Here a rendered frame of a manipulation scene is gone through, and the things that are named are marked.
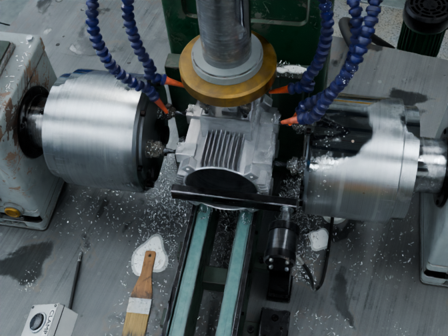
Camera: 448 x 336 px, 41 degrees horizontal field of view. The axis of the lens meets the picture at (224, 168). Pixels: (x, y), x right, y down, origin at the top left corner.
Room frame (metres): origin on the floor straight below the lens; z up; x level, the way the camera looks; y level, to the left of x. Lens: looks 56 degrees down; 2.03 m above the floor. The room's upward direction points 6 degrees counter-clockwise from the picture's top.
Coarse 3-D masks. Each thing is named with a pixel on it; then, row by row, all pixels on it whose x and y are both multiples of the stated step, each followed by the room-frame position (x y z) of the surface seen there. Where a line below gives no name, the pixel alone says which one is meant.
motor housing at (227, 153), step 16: (272, 112) 0.80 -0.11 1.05; (192, 128) 0.77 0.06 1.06; (256, 128) 0.75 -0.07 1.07; (272, 128) 0.75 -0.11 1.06; (208, 144) 0.71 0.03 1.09; (224, 144) 0.70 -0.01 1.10; (240, 144) 0.70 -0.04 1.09; (256, 144) 0.71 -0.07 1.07; (272, 144) 0.72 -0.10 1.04; (208, 160) 0.67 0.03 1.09; (224, 160) 0.65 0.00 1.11; (240, 160) 0.66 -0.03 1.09; (192, 176) 0.70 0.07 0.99; (208, 176) 0.72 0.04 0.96; (224, 176) 0.72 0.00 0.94; (240, 176) 0.72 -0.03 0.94; (256, 192) 0.65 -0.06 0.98; (208, 208) 0.66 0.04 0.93; (224, 208) 0.65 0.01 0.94; (240, 208) 0.64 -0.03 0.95
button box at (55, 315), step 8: (40, 304) 0.42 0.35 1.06; (48, 304) 0.42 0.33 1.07; (56, 304) 0.41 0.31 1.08; (32, 312) 0.41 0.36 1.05; (40, 312) 0.40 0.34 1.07; (48, 312) 0.40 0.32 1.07; (56, 312) 0.39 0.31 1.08; (64, 312) 0.40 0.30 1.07; (72, 312) 0.40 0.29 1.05; (48, 320) 0.38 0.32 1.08; (56, 320) 0.38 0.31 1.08; (64, 320) 0.39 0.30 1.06; (72, 320) 0.39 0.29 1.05; (24, 328) 0.38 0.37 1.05; (40, 328) 0.37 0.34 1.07; (48, 328) 0.37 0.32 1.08; (56, 328) 0.37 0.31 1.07; (64, 328) 0.37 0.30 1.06; (72, 328) 0.38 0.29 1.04
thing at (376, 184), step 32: (352, 96) 0.74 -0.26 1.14; (320, 128) 0.66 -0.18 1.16; (352, 128) 0.65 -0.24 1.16; (384, 128) 0.64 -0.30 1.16; (416, 128) 0.64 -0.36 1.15; (288, 160) 0.66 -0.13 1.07; (320, 160) 0.61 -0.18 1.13; (352, 160) 0.60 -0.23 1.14; (384, 160) 0.59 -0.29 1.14; (416, 160) 0.59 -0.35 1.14; (320, 192) 0.57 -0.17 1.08; (352, 192) 0.56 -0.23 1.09; (384, 192) 0.55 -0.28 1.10
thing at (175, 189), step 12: (180, 192) 0.64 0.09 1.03; (192, 192) 0.64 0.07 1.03; (204, 192) 0.63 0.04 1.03; (216, 192) 0.63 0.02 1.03; (228, 192) 0.63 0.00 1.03; (240, 192) 0.62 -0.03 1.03; (228, 204) 0.61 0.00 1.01; (240, 204) 0.61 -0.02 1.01; (252, 204) 0.60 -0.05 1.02; (264, 204) 0.59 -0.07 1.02; (276, 204) 0.59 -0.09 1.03; (288, 204) 0.59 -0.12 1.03
